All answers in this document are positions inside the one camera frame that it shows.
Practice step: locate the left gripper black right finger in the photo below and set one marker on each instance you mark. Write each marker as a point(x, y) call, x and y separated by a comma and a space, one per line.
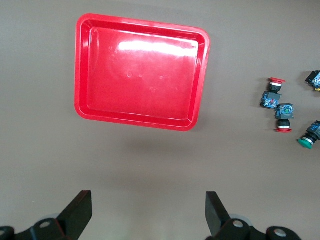
point(220, 222)

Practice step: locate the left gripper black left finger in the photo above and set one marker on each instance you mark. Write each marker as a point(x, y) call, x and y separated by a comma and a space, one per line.
point(75, 217)

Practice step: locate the red mushroom push button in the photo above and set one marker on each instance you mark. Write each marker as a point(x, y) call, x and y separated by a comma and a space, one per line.
point(271, 98)
point(284, 112)

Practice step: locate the green mushroom push button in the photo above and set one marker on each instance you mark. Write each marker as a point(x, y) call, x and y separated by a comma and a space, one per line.
point(314, 79)
point(311, 133)

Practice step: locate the red plastic tray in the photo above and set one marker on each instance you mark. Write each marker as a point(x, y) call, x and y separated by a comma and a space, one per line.
point(142, 75)

